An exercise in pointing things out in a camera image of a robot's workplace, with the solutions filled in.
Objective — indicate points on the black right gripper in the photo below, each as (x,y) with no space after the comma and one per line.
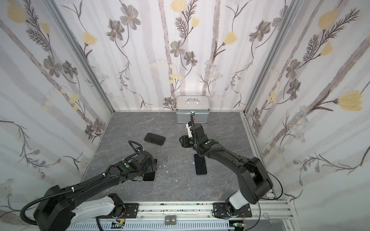
(191,130)

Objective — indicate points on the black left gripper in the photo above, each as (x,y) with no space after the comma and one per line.
(151,166)

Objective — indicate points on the black phone with pink edge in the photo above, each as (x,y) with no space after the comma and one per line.
(149,177)

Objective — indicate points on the blue phone black screen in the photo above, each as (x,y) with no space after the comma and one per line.
(200,165)

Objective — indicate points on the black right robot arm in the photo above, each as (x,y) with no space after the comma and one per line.
(253,179)

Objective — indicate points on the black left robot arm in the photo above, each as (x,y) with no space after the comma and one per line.
(66,206)

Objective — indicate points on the silver aluminium first aid case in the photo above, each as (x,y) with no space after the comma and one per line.
(197,104)

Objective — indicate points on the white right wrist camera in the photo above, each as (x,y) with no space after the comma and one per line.
(189,130)

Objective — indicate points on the white vented cable duct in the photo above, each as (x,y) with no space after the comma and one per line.
(183,225)

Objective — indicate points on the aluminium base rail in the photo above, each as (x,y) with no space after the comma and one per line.
(264,216)

